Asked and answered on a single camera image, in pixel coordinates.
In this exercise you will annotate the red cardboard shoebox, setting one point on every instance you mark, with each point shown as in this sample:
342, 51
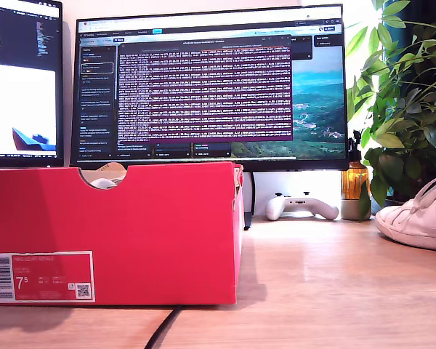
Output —
149, 236

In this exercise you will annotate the black monitor stand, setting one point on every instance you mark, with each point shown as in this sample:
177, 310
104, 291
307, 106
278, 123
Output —
248, 221

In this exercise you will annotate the wide black computer monitor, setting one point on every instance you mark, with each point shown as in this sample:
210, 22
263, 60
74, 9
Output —
203, 91

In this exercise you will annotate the dark teal curtain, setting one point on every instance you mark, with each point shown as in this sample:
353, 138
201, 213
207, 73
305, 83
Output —
425, 11

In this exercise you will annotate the white sneaker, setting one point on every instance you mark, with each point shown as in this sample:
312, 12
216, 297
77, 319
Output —
101, 183
414, 225

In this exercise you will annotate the green leafy houseplant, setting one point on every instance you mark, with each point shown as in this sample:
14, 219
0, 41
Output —
392, 165

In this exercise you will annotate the amber pump bottle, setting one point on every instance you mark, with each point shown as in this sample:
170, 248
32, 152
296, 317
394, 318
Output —
354, 181

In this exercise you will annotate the white game controller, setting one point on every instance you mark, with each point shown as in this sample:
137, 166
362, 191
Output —
301, 205

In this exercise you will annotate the black monitor with white window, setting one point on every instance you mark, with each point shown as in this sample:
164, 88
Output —
22, 109

